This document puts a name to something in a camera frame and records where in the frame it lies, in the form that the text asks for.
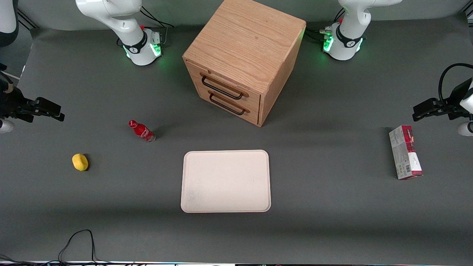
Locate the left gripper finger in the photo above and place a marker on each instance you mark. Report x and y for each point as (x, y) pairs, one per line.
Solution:
(430, 109)

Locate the black frame rail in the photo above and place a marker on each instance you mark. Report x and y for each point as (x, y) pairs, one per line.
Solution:
(469, 14)
(27, 20)

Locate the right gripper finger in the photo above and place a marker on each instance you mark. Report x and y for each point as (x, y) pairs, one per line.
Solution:
(50, 110)

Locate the wooden drawer cabinet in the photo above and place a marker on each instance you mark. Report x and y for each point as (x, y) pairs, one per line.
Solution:
(244, 40)

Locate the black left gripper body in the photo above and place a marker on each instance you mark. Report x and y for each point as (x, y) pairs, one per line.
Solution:
(456, 99)

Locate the red and grey carton box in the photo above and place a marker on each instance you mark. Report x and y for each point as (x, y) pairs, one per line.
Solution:
(404, 155)

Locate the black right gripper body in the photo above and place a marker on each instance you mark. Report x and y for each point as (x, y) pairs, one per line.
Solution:
(10, 102)

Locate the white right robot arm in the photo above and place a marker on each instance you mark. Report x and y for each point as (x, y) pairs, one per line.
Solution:
(111, 14)

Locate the red soda bottle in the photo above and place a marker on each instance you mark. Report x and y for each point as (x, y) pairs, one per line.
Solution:
(142, 131)

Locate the beige plastic tray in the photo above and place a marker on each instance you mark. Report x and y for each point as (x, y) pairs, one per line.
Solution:
(225, 181)

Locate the yellow lemon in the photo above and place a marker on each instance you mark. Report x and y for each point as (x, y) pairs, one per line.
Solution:
(80, 162)

